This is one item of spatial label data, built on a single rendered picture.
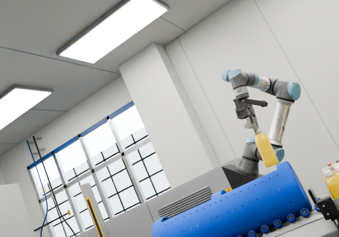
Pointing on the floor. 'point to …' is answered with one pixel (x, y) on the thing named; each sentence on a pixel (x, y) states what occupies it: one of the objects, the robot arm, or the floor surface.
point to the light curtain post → (94, 210)
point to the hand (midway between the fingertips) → (257, 130)
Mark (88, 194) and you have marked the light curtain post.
